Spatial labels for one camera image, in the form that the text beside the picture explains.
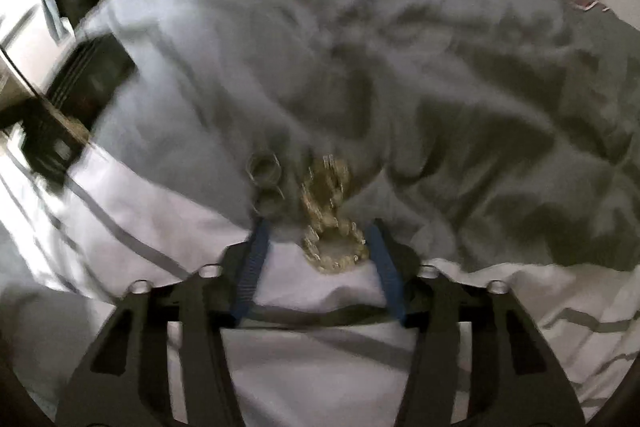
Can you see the light blue cloth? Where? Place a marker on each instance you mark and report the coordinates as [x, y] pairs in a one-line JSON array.
[[50, 7]]

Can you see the black box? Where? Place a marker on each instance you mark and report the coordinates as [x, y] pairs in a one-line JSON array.
[[90, 77]]

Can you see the grey striped duvet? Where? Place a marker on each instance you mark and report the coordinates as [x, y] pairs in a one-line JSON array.
[[400, 57]]

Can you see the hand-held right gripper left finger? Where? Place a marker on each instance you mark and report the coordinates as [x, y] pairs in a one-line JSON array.
[[252, 262]]

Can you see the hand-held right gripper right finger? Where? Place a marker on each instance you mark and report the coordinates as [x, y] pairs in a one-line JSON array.
[[385, 272]]

